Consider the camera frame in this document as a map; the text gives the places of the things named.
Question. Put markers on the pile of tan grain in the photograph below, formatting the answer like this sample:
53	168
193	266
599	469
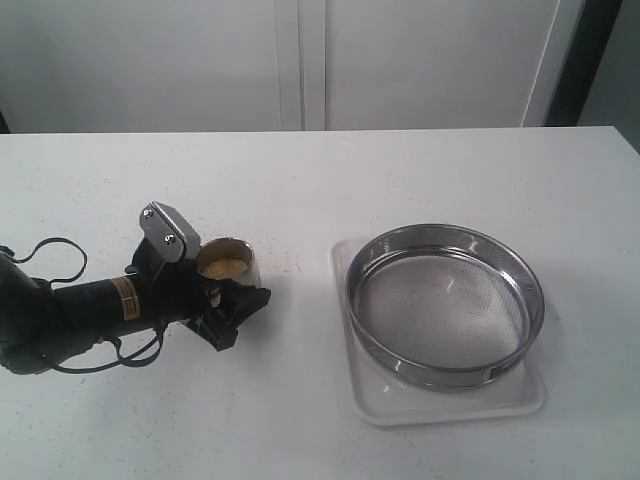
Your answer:
225	268

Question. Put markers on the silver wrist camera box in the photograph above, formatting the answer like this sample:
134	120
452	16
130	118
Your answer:
171	236

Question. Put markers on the white square plastic tray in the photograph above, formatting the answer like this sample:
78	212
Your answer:
382	399

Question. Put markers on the stainless steel cup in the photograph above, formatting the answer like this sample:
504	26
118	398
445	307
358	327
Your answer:
229	247

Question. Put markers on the round steel mesh sieve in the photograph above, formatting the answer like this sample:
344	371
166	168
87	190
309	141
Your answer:
443	306

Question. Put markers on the white cabinet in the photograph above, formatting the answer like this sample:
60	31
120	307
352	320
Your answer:
172	66

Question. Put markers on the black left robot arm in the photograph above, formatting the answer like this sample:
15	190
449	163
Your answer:
68	327

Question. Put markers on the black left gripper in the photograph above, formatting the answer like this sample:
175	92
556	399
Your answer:
177	292

